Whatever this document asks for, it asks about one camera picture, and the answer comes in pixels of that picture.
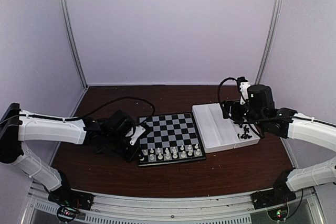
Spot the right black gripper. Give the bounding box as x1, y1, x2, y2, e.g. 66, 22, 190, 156
220, 99, 264, 129

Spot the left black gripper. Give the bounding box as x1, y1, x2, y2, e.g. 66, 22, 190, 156
105, 133, 144, 164

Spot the white divided plastic tray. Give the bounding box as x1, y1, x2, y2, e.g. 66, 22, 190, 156
192, 103, 260, 153

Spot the black grey chess board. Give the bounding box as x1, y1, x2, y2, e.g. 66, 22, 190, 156
138, 112, 206, 167

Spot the white queen chess piece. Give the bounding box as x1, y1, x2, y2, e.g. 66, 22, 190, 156
172, 151, 179, 159

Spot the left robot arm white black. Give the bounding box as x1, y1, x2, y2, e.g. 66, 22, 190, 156
1, 103, 146, 205

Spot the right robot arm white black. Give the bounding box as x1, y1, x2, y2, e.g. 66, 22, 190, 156
217, 82, 335, 204

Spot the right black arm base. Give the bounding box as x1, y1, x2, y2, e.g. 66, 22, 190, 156
251, 182, 296, 209

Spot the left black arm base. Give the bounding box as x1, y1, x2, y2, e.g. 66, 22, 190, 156
45, 184, 94, 210

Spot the black chess pieces lower pile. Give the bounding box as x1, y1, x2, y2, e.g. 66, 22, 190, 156
237, 124, 252, 140

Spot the left controller board with LEDs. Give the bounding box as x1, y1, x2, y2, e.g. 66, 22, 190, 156
56, 206, 79, 222

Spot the controller board with leds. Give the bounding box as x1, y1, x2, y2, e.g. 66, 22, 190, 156
267, 206, 289, 221
56, 206, 79, 222

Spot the right controller board with LEDs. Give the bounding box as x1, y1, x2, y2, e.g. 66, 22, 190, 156
267, 206, 289, 221

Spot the right black cable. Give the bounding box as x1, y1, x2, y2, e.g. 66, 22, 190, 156
217, 77, 336, 209

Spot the black cable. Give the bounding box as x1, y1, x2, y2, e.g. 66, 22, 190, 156
0, 97, 156, 154
217, 77, 336, 209

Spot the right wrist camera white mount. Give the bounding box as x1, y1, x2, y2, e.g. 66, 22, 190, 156
236, 77, 250, 105

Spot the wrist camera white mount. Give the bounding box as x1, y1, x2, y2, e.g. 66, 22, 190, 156
126, 124, 150, 146
236, 77, 250, 105

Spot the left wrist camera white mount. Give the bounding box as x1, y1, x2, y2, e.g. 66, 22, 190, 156
126, 124, 150, 146

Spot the left black cable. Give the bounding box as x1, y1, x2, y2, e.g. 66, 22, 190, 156
0, 97, 156, 154

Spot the aluminium front rail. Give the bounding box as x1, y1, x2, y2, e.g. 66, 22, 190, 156
23, 179, 323, 224

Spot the right aluminium frame post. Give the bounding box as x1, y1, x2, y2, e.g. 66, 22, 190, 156
255, 0, 283, 84

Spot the aluminium frame post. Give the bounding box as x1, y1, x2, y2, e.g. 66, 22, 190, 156
255, 0, 283, 84
60, 0, 88, 90

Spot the left aluminium frame post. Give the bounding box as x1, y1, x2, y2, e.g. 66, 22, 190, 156
60, 0, 88, 90

